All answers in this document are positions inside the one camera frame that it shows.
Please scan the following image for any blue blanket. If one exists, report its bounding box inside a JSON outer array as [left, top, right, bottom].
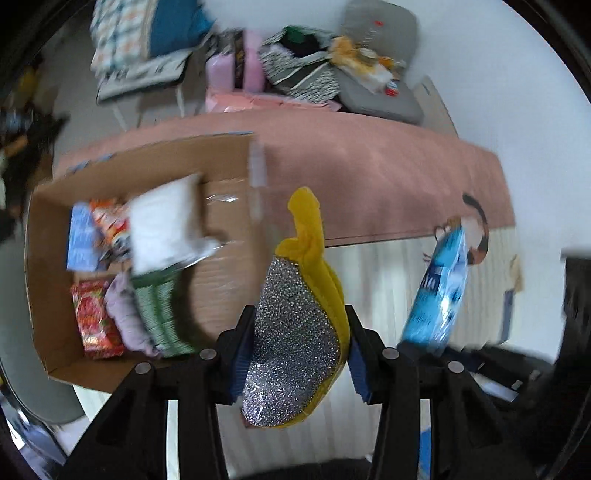
[[148, 0, 218, 51]]

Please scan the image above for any cardboard box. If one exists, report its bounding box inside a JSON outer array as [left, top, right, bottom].
[[24, 133, 278, 393]]

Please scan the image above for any yellow plastic bag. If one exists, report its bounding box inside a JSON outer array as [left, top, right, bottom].
[[330, 37, 365, 65]]

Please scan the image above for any flat cardboard sheet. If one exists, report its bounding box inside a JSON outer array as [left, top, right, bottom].
[[413, 76, 460, 137]]

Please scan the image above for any pink striped table mat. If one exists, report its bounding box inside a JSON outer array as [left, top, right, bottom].
[[53, 111, 525, 462]]

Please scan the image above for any dark clothing in bag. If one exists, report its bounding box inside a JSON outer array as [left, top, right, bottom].
[[281, 27, 324, 58]]

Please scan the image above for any blue snack packet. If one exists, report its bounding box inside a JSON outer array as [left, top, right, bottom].
[[67, 203, 102, 272]]

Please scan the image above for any grey cushioned chair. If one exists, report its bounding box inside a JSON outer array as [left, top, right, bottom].
[[339, 0, 424, 124]]

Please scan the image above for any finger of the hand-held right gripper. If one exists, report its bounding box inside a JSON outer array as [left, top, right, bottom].
[[399, 340, 481, 370]]

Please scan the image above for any long blue packet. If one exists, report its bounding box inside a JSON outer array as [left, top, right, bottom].
[[399, 224, 469, 356]]

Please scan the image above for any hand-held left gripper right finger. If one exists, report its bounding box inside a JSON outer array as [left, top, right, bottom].
[[344, 305, 539, 480]]

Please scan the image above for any white pouch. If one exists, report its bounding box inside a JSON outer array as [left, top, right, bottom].
[[127, 174, 227, 274]]

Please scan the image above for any black bag heap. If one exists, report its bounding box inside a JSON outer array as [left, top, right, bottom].
[[0, 108, 70, 241]]

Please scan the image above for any pink suitcase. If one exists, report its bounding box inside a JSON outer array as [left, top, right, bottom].
[[205, 30, 264, 93]]

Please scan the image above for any green packet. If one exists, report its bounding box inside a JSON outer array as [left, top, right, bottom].
[[130, 265, 197, 357]]

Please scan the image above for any red snack packet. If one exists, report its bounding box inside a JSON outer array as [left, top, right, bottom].
[[70, 279, 125, 360]]

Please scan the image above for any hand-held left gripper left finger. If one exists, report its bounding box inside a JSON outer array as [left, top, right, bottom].
[[60, 305, 259, 480]]

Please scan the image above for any yellow silver scouring pad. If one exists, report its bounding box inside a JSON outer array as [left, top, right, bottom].
[[241, 187, 349, 429]]

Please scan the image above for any black white patterned bag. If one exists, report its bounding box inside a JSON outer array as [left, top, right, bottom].
[[259, 28, 342, 104]]

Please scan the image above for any white stool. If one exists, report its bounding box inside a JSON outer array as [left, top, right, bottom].
[[96, 46, 204, 130]]

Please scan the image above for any purple cloth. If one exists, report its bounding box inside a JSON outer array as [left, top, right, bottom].
[[104, 272, 162, 357]]

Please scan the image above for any grey smartphone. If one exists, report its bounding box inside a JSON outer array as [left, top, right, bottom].
[[501, 291, 516, 342]]

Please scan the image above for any white paper box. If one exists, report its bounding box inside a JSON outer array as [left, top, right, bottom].
[[351, 60, 398, 89]]

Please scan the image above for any cartoon mushroom snack packet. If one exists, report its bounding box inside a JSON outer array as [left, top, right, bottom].
[[90, 198, 134, 264]]

